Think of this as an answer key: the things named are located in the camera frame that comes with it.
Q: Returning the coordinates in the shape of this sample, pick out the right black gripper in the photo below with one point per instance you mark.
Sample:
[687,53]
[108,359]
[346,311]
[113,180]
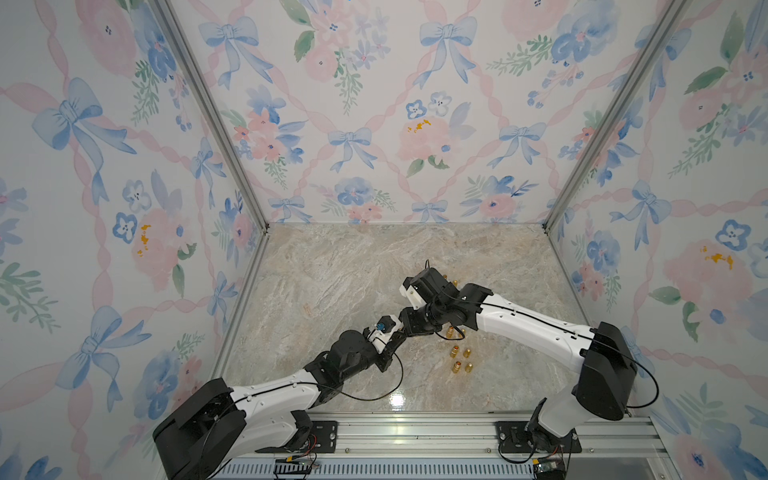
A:
[407,323]

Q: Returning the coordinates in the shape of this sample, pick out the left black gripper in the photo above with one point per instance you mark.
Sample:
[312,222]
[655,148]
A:
[388,352]

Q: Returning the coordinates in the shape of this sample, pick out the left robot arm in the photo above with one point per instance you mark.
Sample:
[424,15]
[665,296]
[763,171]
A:
[219,422]

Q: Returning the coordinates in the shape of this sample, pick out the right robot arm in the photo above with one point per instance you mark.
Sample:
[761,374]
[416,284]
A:
[606,371]

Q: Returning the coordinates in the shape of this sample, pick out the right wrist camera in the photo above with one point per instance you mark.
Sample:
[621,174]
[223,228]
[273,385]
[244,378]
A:
[426,285]

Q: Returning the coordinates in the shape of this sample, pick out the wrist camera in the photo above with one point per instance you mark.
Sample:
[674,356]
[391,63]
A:
[383,332]
[426,285]

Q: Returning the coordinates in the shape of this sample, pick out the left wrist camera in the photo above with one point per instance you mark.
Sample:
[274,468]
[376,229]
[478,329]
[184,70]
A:
[383,332]

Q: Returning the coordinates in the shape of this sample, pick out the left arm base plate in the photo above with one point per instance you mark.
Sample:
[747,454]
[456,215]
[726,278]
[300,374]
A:
[321,437]

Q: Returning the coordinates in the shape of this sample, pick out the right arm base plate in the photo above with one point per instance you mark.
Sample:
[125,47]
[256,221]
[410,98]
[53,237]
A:
[516,437]

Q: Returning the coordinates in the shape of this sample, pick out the aluminium rail frame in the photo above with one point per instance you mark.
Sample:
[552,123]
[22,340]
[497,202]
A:
[432,445]

